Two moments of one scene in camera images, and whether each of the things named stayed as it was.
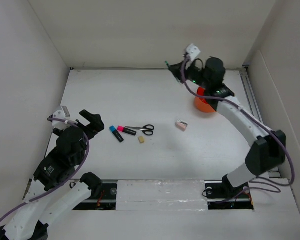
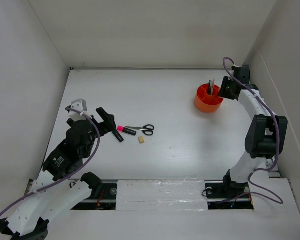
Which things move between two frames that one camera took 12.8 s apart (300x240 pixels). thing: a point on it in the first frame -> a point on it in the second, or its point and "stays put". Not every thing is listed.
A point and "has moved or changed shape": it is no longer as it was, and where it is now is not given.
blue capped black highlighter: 113,129 stays put
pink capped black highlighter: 122,129 stays put
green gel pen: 168,64 has moved or changed shape
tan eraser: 141,139 stays put
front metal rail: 217,198 stays put
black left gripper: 96,122 -> 108,125
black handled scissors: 147,129 stays put
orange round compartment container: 202,104 stays put
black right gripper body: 195,75 -> 226,88
